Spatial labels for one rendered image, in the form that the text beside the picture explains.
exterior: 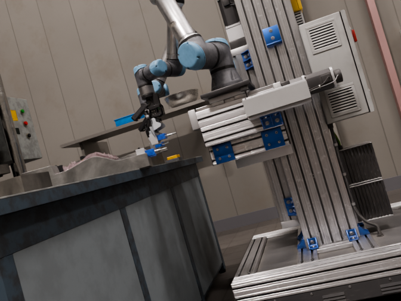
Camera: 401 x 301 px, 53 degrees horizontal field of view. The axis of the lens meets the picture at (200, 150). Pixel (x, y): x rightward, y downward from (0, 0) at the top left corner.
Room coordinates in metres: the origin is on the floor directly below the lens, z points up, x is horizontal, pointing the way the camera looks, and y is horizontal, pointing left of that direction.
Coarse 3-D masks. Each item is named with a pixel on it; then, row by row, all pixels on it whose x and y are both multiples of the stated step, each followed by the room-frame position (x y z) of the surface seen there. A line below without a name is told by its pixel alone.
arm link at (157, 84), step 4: (164, 48) 2.33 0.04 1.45; (164, 52) 2.31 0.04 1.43; (164, 56) 2.31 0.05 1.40; (164, 60) 2.31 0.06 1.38; (156, 80) 2.31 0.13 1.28; (160, 80) 2.31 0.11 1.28; (164, 80) 2.33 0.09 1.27; (156, 84) 2.29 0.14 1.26; (160, 84) 2.31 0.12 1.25; (156, 88) 2.30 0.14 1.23; (160, 88) 2.30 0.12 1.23; (156, 92) 2.30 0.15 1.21; (160, 92) 2.34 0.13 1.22
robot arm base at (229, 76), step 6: (222, 66) 1.77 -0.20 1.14; (228, 66) 1.78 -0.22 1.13; (234, 66) 1.80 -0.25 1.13; (210, 72) 1.82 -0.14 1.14; (216, 72) 1.78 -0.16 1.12; (222, 72) 1.77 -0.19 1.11; (228, 72) 1.77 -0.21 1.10; (234, 72) 1.78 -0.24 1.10; (216, 78) 1.78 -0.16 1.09; (222, 78) 1.76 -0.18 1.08; (228, 78) 1.76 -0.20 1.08; (234, 78) 1.78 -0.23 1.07; (240, 78) 1.79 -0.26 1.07; (216, 84) 1.78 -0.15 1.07; (222, 84) 1.76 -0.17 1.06; (228, 84) 1.75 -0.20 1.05
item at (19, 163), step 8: (0, 80) 2.22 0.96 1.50; (0, 88) 2.21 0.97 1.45; (0, 96) 2.20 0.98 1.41; (0, 104) 2.20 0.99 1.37; (8, 104) 2.24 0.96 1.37; (0, 112) 2.20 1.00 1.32; (8, 112) 2.21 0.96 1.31; (8, 120) 2.20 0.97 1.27; (8, 128) 2.20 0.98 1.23; (8, 136) 2.20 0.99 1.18; (16, 136) 2.22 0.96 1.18; (8, 144) 2.20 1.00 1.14; (16, 144) 2.21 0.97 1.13; (16, 152) 2.20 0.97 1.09; (16, 160) 2.20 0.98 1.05; (16, 168) 2.20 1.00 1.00; (24, 168) 2.22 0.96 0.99; (16, 176) 2.21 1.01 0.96
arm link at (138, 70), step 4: (140, 64) 1.98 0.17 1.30; (144, 64) 1.99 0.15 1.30; (136, 68) 1.98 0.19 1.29; (140, 68) 1.97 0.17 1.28; (136, 72) 1.98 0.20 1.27; (140, 72) 1.96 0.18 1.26; (136, 76) 1.99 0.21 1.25; (140, 76) 1.96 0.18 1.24; (136, 80) 2.00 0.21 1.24; (140, 80) 1.97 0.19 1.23; (144, 80) 1.97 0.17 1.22; (140, 84) 1.98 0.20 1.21; (144, 84) 1.97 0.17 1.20; (148, 84) 1.98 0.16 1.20; (152, 84) 2.00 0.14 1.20
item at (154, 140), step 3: (150, 135) 1.99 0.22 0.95; (156, 135) 1.99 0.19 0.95; (159, 135) 1.99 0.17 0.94; (162, 135) 1.98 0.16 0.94; (165, 135) 2.00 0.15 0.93; (168, 135) 2.00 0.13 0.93; (150, 138) 1.99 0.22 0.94; (153, 138) 1.99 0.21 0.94; (156, 138) 1.99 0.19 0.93; (159, 138) 1.99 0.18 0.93; (162, 138) 1.99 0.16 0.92; (165, 138) 1.99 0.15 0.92; (153, 141) 1.99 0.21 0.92; (156, 141) 1.99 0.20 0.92; (159, 141) 2.01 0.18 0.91; (153, 144) 1.99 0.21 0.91; (156, 144) 2.01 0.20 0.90
